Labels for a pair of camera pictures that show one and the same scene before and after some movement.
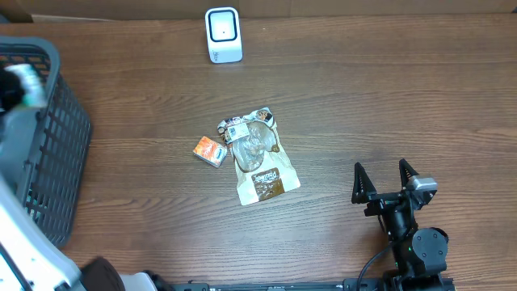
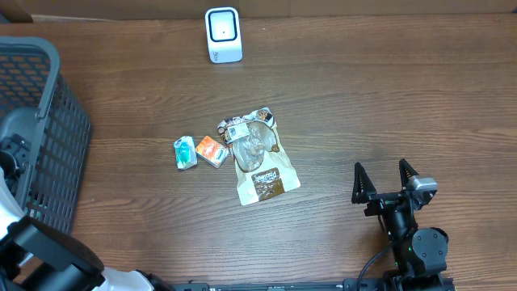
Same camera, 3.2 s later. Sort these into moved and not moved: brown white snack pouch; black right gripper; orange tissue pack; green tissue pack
Moved: green tissue pack
Not moved: black right gripper; brown white snack pouch; orange tissue pack
